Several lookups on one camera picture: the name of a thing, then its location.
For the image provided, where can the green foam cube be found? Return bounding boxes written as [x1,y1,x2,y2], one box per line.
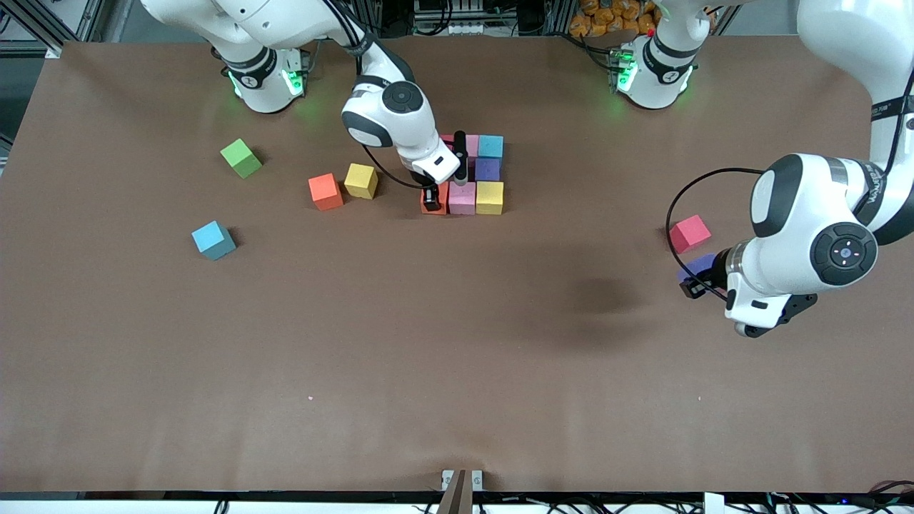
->
[220,138,263,179]

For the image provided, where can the brown paper table cover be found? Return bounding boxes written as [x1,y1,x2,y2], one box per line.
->
[0,34,914,495]

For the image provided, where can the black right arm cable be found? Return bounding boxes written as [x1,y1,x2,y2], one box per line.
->
[321,0,429,191]

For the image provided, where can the orange foam cube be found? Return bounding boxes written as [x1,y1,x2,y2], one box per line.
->
[308,173,345,211]
[420,182,451,216]

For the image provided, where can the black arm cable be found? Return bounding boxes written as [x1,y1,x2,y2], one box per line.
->
[666,71,914,301]
[321,0,429,191]

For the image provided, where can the grey electronics box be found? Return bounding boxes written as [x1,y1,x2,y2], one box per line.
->
[413,0,486,35]

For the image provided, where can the aluminium frame profile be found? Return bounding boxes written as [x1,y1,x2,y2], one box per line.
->
[0,0,97,58]

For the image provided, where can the yellow foam cube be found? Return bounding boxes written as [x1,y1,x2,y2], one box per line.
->
[476,181,505,216]
[344,163,379,200]

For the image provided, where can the orange mesh bag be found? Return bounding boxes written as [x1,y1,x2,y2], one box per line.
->
[569,0,659,38]

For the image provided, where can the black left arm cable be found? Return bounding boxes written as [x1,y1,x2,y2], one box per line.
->
[666,71,914,301]

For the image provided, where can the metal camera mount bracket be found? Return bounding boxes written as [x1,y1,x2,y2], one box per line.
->
[437,469,484,514]

